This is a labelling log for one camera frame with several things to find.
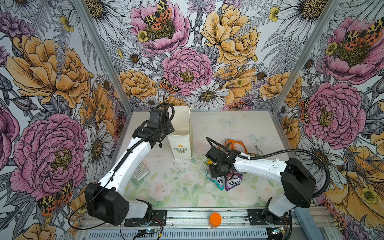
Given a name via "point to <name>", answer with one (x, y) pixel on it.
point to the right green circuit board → (279, 230)
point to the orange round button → (215, 219)
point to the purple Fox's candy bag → (232, 179)
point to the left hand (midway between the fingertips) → (168, 131)
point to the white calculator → (140, 171)
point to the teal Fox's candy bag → (218, 180)
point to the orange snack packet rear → (233, 144)
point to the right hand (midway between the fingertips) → (216, 177)
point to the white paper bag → (180, 140)
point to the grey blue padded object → (308, 223)
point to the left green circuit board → (152, 230)
